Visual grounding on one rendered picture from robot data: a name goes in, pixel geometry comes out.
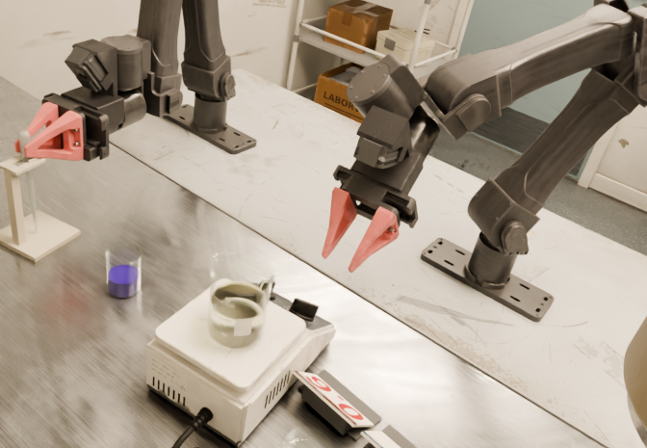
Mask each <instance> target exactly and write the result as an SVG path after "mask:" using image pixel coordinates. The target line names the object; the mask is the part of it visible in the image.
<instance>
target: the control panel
mask: <svg viewBox="0 0 647 448"><path fill-rule="evenodd" d="M272 293H274V294H275V296H276V299H275V300H274V301H272V303H274V304H276V305H278V306H282V307H284V308H285V309H286V310H287V311H289V309H290V307H291V306H292V303H293V302H291V301H289V300H287V299H286V298H284V297H282V296H280V295H278V294H276V293H275V292H273V291H272ZM289 312H290V311H289ZM303 321H304V322H305V325H306V328H307V329H310V330H314V329H319V328H323V327H326V326H329V325H332V323H330V322H328V321H326V320H325V319H323V318H322V317H320V316H318V315H316V316H315V317H314V321H313V322H309V321H305V320H303Z"/></svg>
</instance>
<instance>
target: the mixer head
mask: <svg viewBox="0 0 647 448"><path fill-rule="evenodd" d="M623 375H624V383H625V386H626V390H627V402H628V408H629V412H630V416H631V418H632V421H633V423H634V427H635V429H636V431H637V433H638V435H639V437H640V439H641V441H642V442H643V444H644V446H645V447H646V448H647V315H646V317H645V319H644V320H643V322H642V324H641V325H640V327H639V329H638V330H637V332H636V334H635V335H634V337H633V339H632V341H631V342H630V344H629V346H628V348H627V351H626V353H625V357H624V364H623Z"/></svg>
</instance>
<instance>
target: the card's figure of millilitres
mask: <svg viewBox="0 0 647 448"><path fill-rule="evenodd" d="M301 375H302V376H303V377H304V378H306V379H307V380H308V381H310V382H311V383H312V384H313V385H315V386H316V387H317V388H318V389H319V390H320V391H321V392H322V393H323V394H324V395H325V396H326V397H327V398H328V399H329V400H331V401H332V402H333V403H334V404H335V405H336V406H337V407H338V408H340V409H341V410H342V411H343V412H344V413H345V414H347V415H348V416H349V417H350V418H351V419H352V420H353V421H354V422H356V423H371V422H370V421H369V420H367V419H366V418H365V417H364V416H363V415H362V414H360V413H359V412H358V411H357V410H356V409H355V408H353V407H352V406H351V405H350V404H349V403H348V402H347V401H345V400H344V399H343V398H342V397H341V396H340V395H338V394H337V393H336V392H335V391H334V390H333V389H332V388H330V387H329V386H328V385H327V384H326V383H325V382H323V381H322V380H321V379H320V378H319V377H318V376H316V375H311V374H305V373H301Z"/></svg>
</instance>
